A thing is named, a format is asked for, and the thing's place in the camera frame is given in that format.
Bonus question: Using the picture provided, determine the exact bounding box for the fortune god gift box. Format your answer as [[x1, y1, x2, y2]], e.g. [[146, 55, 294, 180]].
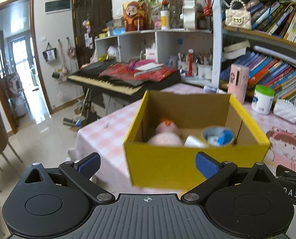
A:
[[123, 1, 150, 32]]

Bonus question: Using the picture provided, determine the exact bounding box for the yellow cardboard box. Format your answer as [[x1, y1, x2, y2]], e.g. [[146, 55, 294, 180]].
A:
[[124, 91, 270, 190]]

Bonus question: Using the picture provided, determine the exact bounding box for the white cubby shelf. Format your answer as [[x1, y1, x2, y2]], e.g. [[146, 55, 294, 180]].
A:
[[95, 29, 220, 87]]

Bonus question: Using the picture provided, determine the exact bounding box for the cream pearl handbag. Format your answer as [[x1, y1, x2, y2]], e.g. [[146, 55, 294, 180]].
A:
[[225, 0, 252, 30]]

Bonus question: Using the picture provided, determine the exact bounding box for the row of leaning books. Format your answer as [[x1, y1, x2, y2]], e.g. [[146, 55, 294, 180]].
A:
[[220, 50, 296, 103]]

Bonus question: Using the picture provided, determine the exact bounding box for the white staples box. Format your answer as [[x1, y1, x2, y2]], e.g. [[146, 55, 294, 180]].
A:
[[184, 135, 208, 148]]

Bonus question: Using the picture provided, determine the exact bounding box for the pink cartoon desk mat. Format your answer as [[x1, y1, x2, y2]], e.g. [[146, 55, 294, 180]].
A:
[[257, 116, 296, 174]]

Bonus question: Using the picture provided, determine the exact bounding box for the white quilted purse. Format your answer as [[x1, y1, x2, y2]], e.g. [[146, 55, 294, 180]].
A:
[[273, 99, 296, 123]]

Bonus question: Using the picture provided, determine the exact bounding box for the white jar green lid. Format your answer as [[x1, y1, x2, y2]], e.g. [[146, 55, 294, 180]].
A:
[[251, 85, 275, 115]]

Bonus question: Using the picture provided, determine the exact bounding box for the pink cylindrical container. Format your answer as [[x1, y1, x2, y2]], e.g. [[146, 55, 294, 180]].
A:
[[228, 64, 249, 104]]

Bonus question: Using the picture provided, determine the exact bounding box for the dark wooden door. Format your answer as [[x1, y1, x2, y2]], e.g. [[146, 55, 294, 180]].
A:
[[72, 0, 112, 67]]

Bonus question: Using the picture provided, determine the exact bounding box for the red cloth on keyboard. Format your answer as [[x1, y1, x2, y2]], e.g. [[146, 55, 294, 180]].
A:
[[99, 63, 176, 82]]

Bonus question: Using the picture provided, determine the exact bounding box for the pink plush pig toy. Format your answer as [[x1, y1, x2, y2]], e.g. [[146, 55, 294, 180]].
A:
[[147, 117, 183, 147]]

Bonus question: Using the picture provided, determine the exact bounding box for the black electronic keyboard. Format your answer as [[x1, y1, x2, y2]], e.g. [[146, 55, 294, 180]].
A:
[[67, 62, 181, 103]]

